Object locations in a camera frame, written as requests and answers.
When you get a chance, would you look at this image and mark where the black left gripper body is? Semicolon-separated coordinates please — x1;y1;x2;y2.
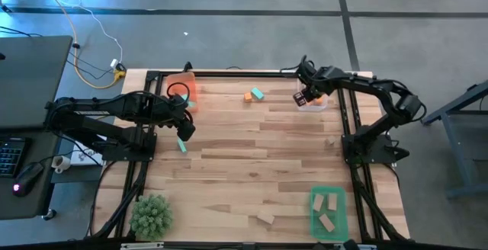
175;117;197;139

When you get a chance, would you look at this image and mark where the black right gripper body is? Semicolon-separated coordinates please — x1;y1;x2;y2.
303;76;329;99

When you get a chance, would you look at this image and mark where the natural wood rectangular block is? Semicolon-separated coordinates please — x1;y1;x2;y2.
318;213;336;233
256;210;275;226
312;193;325;213

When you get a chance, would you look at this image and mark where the clear plastic bin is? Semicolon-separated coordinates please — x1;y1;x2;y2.
296;78;329;113

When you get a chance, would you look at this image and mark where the orange translucent plastic bin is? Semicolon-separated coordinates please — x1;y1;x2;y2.
166;71;198;113

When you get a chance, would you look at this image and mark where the green artificial plant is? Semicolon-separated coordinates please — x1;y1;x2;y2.
128;194;173;240

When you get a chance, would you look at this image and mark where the white printed booklet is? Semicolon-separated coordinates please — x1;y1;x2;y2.
70;135;106;166

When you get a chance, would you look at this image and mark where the white cup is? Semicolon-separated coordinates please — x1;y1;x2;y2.
51;155;72;174

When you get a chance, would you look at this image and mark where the green translucent plastic bin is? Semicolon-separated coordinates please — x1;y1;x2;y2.
308;185;349;242

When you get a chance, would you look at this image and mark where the black computer mouse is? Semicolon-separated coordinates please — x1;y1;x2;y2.
11;162;45;198

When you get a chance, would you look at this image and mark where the backlit black keyboard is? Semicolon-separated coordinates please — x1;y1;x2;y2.
0;137;27;178

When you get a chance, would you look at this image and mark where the black desk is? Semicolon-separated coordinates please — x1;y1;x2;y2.
0;126;64;220

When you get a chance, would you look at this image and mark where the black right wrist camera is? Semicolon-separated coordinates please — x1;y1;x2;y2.
322;66;344;82

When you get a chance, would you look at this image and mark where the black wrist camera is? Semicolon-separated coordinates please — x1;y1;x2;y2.
322;66;344;82
169;94;188;111

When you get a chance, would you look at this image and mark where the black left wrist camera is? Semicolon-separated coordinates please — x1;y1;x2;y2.
169;94;188;111

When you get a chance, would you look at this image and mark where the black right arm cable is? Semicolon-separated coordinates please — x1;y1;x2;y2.
280;54;317;82

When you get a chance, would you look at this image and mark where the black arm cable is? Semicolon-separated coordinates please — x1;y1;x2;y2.
166;82;191;103
280;54;317;82

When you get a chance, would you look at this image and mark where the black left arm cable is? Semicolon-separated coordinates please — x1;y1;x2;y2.
166;82;191;103

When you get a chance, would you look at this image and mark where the black aluminium table frame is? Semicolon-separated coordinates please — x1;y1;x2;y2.
85;70;411;243

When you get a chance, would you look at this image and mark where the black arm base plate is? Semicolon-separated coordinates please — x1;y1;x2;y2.
101;132;157;162
341;133;411;165

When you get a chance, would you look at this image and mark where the silver metal bracket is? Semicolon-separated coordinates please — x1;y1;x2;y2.
333;243;378;250
120;242;165;250

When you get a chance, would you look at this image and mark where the black floor cable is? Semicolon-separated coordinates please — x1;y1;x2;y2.
66;50;117;82

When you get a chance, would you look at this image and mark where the white floor cable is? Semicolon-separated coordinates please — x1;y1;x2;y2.
56;0;124;68

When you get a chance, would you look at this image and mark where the yellow floor cable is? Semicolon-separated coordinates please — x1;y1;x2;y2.
33;0;127;90

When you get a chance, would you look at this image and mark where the blue-grey table frame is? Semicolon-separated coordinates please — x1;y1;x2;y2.
421;79;488;201

